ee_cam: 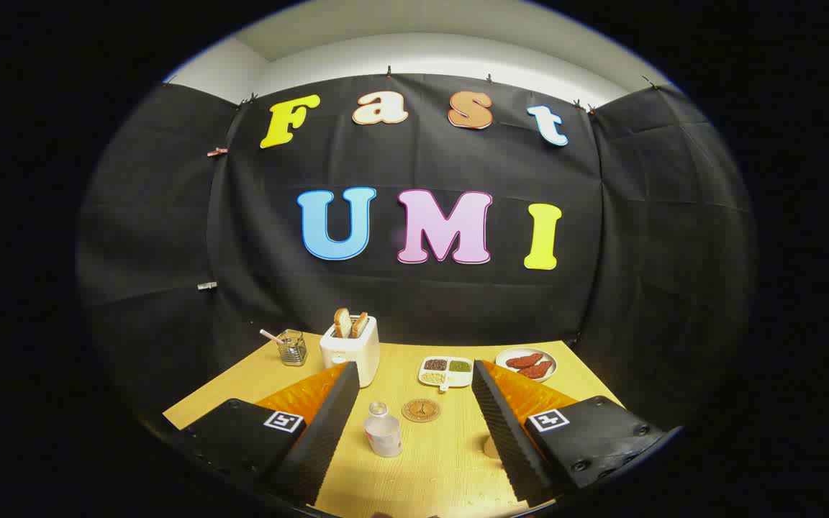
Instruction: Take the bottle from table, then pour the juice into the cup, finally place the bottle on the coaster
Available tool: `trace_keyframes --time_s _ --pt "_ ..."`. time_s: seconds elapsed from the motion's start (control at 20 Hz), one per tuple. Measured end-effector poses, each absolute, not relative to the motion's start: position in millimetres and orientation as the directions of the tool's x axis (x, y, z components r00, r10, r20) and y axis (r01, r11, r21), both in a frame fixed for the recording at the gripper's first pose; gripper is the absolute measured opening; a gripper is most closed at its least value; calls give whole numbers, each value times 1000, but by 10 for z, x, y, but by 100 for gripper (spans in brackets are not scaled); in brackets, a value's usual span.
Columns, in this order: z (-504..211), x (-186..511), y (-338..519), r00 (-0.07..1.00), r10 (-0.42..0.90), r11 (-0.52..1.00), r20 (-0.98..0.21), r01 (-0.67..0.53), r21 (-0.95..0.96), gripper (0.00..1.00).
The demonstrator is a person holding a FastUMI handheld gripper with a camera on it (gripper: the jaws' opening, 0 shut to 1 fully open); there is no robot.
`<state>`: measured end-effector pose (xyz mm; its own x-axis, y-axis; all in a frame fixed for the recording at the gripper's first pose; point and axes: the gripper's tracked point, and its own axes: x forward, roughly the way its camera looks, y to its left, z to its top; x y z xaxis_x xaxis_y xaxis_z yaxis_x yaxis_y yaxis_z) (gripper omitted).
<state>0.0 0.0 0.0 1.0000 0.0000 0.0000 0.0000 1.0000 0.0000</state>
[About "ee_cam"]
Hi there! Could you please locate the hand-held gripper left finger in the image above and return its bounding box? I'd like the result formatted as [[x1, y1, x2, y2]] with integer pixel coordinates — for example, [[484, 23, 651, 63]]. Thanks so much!
[[163, 361, 361, 506]]

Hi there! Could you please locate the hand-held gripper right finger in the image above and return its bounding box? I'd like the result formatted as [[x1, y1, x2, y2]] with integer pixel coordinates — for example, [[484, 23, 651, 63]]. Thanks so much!
[[471, 360, 681, 508]]

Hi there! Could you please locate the clear juice bottle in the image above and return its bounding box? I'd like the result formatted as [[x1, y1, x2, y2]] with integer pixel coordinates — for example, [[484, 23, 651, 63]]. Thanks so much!
[[363, 401, 404, 459]]

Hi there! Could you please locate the round wooden coaster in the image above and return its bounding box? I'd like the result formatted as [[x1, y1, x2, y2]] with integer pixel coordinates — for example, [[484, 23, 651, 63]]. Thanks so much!
[[402, 399, 442, 423]]

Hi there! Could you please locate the white round plate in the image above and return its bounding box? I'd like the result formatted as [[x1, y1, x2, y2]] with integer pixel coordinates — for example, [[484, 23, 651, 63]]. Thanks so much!
[[495, 347, 558, 383]]

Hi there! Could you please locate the white toaster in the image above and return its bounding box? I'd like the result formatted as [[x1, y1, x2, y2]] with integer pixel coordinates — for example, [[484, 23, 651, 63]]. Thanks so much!
[[320, 315, 381, 389]]

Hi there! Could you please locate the divided white seed dish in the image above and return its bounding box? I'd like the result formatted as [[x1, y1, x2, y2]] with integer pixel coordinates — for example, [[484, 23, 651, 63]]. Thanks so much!
[[417, 355, 474, 393]]

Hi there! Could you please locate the wooden table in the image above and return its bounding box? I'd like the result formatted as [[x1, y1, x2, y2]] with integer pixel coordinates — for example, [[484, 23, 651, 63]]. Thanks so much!
[[163, 332, 624, 518]]

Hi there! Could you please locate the wire mesh holder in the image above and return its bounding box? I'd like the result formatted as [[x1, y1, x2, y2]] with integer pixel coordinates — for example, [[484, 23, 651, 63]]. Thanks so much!
[[276, 330, 308, 367]]

